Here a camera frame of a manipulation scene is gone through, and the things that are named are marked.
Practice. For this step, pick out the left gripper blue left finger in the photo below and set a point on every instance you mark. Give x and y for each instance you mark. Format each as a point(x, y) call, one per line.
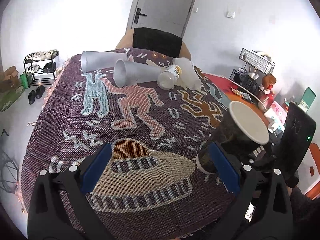
point(91, 168)

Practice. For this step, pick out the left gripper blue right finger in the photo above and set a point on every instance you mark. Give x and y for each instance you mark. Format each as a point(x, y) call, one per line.
point(233, 174)

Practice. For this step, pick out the dark patterned paper cup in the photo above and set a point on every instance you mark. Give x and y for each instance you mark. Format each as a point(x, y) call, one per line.
point(240, 132)

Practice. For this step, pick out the small clear plastic cup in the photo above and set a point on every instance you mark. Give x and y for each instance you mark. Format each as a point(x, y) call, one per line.
point(181, 84)

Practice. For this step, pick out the pink white box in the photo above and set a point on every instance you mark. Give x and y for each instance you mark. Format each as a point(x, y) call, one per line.
point(276, 113)

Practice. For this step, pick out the green book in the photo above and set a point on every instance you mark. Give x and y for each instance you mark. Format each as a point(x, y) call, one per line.
point(307, 99)

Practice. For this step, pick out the red haired doll figure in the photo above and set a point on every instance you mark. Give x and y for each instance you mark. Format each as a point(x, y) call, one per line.
point(267, 83)

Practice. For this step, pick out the snack wrapper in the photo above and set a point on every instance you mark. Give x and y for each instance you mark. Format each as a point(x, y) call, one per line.
point(241, 94)

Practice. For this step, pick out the purple woven figure blanket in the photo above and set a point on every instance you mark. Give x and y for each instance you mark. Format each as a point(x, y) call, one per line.
point(151, 188)

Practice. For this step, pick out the black mesh utensil holder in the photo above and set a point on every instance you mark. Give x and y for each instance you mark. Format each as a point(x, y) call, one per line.
point(248, 83)

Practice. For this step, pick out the black slipper right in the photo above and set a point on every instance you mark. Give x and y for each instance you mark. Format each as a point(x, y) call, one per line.
point(40, 91)

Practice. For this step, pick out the black slipper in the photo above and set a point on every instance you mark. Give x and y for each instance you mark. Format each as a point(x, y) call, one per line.
point(31, 97)
point(40, 91)

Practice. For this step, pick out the black slipper left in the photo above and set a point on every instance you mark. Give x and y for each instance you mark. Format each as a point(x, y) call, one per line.
point(31, 97)

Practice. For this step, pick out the frosted grey tumbler front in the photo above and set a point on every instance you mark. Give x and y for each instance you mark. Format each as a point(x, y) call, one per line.
point(127, 73)

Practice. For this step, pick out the clear bottle orange label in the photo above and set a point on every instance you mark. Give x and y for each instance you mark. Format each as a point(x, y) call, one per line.
point(169, 77)

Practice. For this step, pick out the silver grey tumbler back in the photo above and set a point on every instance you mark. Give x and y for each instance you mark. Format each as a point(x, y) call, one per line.
point(96, 60)

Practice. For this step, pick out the black shoe rack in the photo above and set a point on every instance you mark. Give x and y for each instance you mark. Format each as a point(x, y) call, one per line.
point(40, 67)

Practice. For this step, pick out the cardboard box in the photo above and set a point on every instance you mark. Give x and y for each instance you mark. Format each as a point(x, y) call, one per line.
point(9, 79)

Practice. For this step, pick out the tan chair black cushion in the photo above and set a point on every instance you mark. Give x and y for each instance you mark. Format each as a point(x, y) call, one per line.
point(155, 40)

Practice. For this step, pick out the black wire shelf rack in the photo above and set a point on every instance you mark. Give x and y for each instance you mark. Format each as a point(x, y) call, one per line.
point(257, 65)

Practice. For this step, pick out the wall light switch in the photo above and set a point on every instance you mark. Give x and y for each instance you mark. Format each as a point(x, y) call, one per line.
point(231, 14)

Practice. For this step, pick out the grey door with handle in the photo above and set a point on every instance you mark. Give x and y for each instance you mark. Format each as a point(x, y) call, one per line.
point(167, 15)

